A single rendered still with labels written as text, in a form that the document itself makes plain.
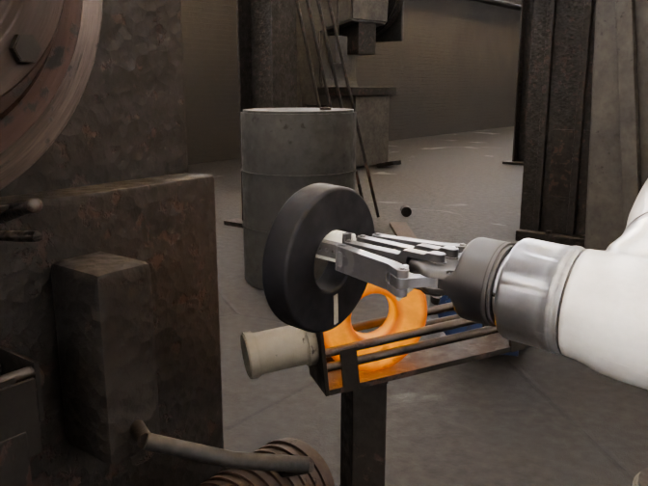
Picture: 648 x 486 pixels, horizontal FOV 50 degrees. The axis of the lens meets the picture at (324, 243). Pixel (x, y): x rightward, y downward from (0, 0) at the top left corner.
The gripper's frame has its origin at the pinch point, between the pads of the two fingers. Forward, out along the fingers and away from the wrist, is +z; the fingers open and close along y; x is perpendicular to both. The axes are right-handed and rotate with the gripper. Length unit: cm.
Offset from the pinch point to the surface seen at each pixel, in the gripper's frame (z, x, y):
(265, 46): 295, 28, 316
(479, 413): 36, -86, 133
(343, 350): 5.0, -17.2, 11.9
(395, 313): 2.5, -13.8, 20.0
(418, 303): 0.5, -12.3, 22.1
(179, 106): 38.5, 10.9, 14.3
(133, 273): 21.6, -6.4, -7.6
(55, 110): 23.2, 12.2, -15.4
